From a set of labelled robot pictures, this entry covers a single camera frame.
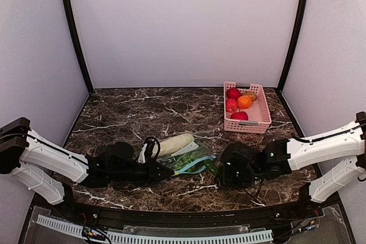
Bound orange tangerine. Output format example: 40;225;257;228
237;95;253;109

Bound black frame post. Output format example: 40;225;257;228
277;0;307;94
62;0;94;94

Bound red pepper toy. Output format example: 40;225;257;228
226;87;242;100

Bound clear zip top bag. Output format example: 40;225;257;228
157;141;218;176

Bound black left frame post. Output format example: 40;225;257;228
62;0;94;94

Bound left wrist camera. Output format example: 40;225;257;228
137;137;161;164

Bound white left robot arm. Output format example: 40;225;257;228
1;117;174;205

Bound red strawberry toy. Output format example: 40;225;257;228
230;111;249;121

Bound black right frame post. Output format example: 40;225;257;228
277;0;307;94

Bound black front frame rail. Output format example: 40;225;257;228
51;181;323;228

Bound brown potato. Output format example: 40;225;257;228
242;91;257;102

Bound grey slotted cable duct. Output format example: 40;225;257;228
36;215;273;243

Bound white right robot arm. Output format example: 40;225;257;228
216;111;365;203

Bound green grapes toy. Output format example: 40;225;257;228
172;152;204;170

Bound red apple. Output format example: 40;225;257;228
225;98;238;113

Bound green cucumber toy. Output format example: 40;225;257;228
204;159;218;175

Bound pink plastic basket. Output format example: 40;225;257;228
224;81;272;134

